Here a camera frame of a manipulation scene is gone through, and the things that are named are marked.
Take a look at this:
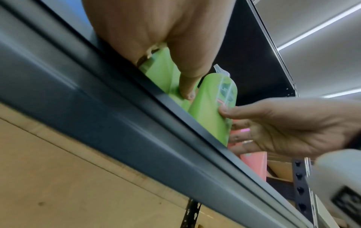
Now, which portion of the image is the large pink shampoo bottle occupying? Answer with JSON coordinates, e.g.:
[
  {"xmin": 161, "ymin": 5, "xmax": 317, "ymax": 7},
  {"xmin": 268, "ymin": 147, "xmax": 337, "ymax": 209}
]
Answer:
[{"xmin": 227, "ymin": 128, "xmax": 268, "ymax": 181}]

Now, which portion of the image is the large green shampoo bottle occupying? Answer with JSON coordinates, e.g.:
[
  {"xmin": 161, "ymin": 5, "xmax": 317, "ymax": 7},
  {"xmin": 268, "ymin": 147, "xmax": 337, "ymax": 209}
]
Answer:
[
  {"xmin": 188, "ymin": 64, "xmax": 238, "ymax": 148},
  {"xmin": 138, "ymin": 44, "xmax": 204, "ymax": 112}
]

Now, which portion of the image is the person's right hand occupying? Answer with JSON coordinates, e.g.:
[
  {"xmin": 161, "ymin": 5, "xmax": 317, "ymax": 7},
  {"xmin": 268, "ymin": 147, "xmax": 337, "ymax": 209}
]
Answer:
[{"xmin": 218, "ymin": 98, "xmax": 361, "ymax": 159}]

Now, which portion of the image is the person's left hand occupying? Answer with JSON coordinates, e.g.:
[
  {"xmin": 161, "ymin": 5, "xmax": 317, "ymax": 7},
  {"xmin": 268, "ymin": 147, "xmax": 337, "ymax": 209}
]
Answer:
[{"xmin": 82, "ymin": 0, "xmax": 235, "ymax": 101}]

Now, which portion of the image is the ceiling tube light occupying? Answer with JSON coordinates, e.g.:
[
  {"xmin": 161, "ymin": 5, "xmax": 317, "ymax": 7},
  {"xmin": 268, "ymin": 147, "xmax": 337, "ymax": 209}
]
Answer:
[
  {"xmin": 321, "ymin": 88, "xmax": 361, "ymax": 98},
  {"xmin": 278, "ymin": 4, "xmax": 361, "ymax": 51}
]

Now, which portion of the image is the black metal shelving rack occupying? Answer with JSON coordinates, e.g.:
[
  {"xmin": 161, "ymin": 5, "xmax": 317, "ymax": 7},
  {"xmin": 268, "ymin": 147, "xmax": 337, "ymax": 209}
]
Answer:
[{"xmin": 0, "ymin": 0, "xmax": 318, "ymax": 228}]

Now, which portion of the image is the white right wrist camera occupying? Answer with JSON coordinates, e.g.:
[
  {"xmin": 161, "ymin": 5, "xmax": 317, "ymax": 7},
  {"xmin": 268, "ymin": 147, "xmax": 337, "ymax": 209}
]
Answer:
[{"xmin": 306, "ymin": 148, "xmax": 361, "ymax": 226}]

